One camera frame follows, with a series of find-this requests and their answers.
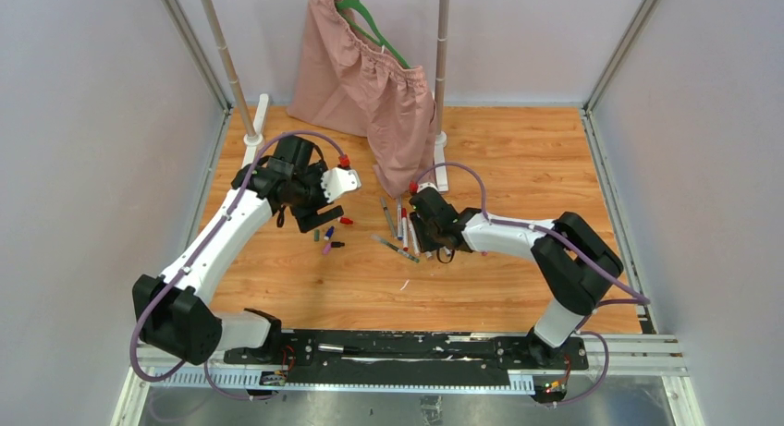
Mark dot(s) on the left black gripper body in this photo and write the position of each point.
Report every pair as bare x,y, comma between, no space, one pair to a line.
309,194

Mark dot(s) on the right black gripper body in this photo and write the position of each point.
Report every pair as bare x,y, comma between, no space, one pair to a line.
427,234

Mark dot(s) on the white marker red cap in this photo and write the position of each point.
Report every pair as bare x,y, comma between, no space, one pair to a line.
404,230

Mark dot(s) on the white marker beige cap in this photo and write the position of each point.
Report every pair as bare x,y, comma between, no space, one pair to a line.
413,238

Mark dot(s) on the grey pen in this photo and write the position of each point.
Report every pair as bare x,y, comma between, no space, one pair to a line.
390,221

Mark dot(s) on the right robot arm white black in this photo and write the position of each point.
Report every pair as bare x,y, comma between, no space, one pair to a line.
576,263

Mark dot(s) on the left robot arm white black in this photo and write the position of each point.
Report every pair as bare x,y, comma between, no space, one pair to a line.
288,174

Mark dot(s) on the grey pen lying apart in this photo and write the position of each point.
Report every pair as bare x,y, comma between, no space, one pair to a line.
395,248

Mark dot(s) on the right white rack foot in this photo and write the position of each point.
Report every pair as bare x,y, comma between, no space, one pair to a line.
441,179

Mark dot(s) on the white rack foot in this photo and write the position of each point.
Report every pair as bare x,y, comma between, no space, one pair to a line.
441,179
258,117

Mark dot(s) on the left white rack foot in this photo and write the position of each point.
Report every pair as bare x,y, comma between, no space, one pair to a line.
258,117

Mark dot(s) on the left rack pole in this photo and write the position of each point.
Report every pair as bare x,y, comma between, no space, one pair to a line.
251,135

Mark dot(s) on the rack pole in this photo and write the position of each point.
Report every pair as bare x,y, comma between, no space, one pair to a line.
441,65
251,135

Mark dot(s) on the pink cloth shorts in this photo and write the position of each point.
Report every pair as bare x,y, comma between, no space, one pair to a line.
349,84

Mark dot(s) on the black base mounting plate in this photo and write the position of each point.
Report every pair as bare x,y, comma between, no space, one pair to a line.
415,359

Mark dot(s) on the green clothes hanger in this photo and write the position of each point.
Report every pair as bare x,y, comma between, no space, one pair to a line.
373,34

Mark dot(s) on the right rack pole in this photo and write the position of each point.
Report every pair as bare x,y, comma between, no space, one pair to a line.
441,65

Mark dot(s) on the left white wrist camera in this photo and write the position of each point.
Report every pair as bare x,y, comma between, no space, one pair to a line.
339,181

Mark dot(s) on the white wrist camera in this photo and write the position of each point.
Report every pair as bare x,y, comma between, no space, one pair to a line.
339,181
416,187

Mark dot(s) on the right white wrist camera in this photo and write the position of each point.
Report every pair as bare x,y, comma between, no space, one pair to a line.
416,187

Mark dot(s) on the aluminium frame rail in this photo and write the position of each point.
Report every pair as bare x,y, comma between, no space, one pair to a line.
608,356

